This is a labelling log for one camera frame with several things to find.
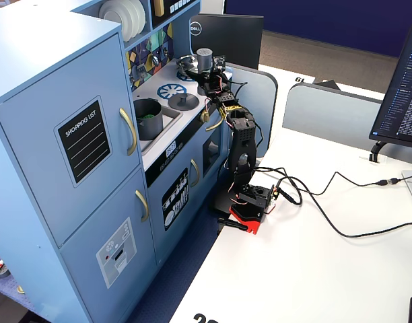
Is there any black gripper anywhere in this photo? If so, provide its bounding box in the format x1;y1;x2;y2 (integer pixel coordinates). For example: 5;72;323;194
184;69;232;98

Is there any gray salt shaker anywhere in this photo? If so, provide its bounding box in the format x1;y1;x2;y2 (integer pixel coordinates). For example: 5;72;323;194
196;47;215;73

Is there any black red robot base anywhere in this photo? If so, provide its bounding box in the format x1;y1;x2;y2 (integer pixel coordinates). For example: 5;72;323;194
209;182;278;236

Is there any silver bowl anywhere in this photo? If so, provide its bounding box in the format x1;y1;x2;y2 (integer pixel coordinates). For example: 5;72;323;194
176;54;202;77

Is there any gray pot lid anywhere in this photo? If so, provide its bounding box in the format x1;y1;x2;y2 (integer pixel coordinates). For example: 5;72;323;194
168;92;201;111

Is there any steel ladle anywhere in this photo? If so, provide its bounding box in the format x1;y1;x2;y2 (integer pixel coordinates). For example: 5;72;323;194
149;42;161;67

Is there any black Dell monitor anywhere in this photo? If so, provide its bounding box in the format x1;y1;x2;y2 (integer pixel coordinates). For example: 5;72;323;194
189;13;265;70

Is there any steel slotted spatula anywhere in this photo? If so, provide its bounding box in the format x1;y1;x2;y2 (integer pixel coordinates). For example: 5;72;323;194
135;50;148;82

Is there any gray rounded desk partition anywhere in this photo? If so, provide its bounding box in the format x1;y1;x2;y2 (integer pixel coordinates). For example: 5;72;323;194
226;63;279;159

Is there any gray toy pot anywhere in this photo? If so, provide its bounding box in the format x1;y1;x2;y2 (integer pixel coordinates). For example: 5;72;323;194
133;98;164;142

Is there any white toy plate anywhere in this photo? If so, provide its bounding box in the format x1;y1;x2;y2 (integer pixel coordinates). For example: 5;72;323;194
135;0;147;34
125;0;143;38
98;0;137;42

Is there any gray long desk partition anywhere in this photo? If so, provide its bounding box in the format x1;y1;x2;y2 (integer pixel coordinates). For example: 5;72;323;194
281;81;412;166

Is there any robot controller board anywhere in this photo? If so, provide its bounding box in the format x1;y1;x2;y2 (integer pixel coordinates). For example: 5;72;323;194
271;182;283;207

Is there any black table clamp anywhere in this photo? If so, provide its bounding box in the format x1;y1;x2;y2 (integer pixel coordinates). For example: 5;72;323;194
217;216;249;234

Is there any blue toy kitchen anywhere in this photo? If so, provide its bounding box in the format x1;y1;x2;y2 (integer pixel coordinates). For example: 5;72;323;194
0;0;234;323

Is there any monitor showing code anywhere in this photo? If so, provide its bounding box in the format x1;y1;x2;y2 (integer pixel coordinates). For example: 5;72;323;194
368;9;412;151

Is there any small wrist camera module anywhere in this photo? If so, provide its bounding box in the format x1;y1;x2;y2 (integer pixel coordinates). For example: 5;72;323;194
212;54;228;73

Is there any yellow cable wrap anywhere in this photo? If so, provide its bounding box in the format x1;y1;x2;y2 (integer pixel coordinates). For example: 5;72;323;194
219;104;242;117

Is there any gold oven handle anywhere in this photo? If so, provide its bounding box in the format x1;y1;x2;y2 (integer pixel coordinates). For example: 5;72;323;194
205;116;226;133

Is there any long gold fridge handle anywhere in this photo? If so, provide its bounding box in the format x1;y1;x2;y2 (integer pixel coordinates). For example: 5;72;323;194
118;107;138;157

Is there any gold dishwasher handle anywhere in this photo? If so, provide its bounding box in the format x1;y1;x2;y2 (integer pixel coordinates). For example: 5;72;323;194
189;158;201;188

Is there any short gold freezer handle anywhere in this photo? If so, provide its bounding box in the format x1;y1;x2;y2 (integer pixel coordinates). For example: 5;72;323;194
135;189;150;223

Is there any thin black USB cable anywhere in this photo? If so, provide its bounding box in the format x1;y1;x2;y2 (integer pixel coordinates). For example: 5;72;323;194
226;80;407;205

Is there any thick black power cable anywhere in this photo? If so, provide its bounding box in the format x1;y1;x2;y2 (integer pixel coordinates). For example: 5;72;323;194
252;166;412;239

